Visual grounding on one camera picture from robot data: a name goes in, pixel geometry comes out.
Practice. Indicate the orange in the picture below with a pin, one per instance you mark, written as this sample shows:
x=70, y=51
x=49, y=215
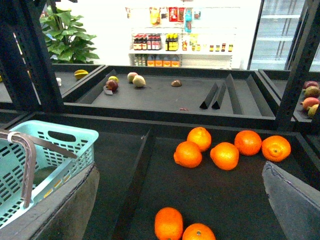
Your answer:
x=201, y=137
x=168, y=224
x=248, y=142
x=276, y=148
x=198, y=231
x=188, y=154
x=225, y=156

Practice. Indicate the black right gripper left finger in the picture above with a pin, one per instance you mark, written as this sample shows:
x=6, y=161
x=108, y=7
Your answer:
x=63, y=215

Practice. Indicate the black triangular divider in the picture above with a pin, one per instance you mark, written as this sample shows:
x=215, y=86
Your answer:
x=218, y=98
x=207, y=101

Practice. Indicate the green red pear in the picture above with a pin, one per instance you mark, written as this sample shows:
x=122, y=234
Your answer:
x=131, y=76

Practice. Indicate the yellow starfruit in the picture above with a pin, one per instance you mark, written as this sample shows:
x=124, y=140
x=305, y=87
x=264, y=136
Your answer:
x=79, y=74

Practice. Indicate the green avocado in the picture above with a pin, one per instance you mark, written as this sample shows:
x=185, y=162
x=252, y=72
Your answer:
x=42, y=174

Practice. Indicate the black display shelf frame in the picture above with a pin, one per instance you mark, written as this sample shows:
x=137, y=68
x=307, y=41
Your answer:
x=140, y=127

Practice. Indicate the brown fruit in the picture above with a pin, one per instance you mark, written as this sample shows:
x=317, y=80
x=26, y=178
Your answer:
x=176, y=83

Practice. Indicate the green potted plant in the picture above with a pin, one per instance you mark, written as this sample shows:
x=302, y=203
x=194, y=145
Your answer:
x=66, y=40

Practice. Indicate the dark red fruit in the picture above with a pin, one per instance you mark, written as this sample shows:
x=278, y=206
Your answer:
x=111, y=85

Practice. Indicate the light blue plastic basket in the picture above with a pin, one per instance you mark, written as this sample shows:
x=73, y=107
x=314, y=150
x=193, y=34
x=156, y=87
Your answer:
x=79, y=141

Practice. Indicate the white grocery shelf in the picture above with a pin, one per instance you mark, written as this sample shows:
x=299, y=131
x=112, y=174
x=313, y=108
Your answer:
x=183, y=35

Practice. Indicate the brown basket handle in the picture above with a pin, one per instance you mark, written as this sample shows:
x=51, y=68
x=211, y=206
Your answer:
x=28, y=142

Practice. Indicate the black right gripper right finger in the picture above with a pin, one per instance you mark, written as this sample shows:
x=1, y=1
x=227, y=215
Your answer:
x=295, y=204

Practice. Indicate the glass door refrigerator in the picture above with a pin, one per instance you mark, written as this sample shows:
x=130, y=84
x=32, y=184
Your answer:
x=275, y=35

